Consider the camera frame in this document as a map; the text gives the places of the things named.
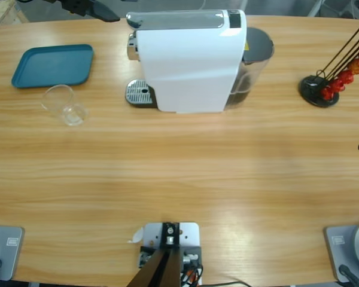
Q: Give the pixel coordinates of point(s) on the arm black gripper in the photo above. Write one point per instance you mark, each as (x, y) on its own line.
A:
(77, 6)

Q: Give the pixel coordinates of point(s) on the clear glass cup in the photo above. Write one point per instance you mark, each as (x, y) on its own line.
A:
(64, 104)

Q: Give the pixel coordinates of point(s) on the white paper tag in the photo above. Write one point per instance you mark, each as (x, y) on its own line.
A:
(136, 236)

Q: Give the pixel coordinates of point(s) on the wooden crate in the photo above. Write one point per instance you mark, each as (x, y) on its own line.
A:
(3, 12)

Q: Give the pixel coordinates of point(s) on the teal plastic tray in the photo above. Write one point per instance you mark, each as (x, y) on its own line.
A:
(54, 65)

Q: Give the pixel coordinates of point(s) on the dark camera post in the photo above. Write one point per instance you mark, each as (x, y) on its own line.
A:
(164, 269)

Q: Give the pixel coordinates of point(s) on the white mount block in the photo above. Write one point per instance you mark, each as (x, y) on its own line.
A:
(188, 236)

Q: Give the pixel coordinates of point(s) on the white chair leg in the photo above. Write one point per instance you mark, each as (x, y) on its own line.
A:
(314, 7)

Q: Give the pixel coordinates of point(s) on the arm grey base plate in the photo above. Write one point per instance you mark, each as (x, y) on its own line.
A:
(338, 254)
(12, 254)

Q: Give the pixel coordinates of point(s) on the orange red foil coffee capsule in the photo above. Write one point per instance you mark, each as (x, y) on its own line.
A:
(357, 66)

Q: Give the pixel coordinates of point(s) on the white capsule coffee machine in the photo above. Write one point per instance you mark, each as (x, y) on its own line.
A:
(182, 74)

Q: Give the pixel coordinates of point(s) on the dark clear water tank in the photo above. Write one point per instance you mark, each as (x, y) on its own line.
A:
(257, 42)

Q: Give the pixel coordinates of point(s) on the black capsule holder with rods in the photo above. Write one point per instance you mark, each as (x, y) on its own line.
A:
(312, 89)

